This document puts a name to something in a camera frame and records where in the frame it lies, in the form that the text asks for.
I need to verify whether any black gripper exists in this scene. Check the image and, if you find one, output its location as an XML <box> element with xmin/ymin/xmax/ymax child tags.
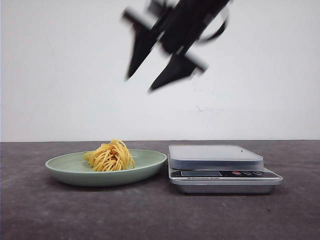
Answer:
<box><xmin>122</xmin><ymin>0</ymin><xmax>229</xmax><ymax>93</ymax></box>

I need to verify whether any yellow vermicelli noodle bundle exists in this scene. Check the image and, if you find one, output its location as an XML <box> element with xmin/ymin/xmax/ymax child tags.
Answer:
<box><xmin>83</xmin><ymin>139</ymin><xmax>136</xmax><ymax>172</ymax></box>

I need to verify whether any silver digital kitchen scale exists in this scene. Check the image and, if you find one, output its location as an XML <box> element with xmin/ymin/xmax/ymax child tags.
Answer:
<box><xmin>168</xmin><ymin>144</ymin><xmax>283</xmax><ymax>194</ymax></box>

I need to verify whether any light green plate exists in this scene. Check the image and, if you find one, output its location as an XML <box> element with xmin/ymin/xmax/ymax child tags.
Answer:
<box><xmin>45</xmin><ymin>149</ymin><xmax>167</xmax><ymax>187</ymax></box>

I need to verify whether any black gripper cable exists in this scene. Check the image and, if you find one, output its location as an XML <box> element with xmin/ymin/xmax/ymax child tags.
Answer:
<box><xmin>197</xmin><ymin>6</ymin><xmax>230</xmax><ymax>45</ymax></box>

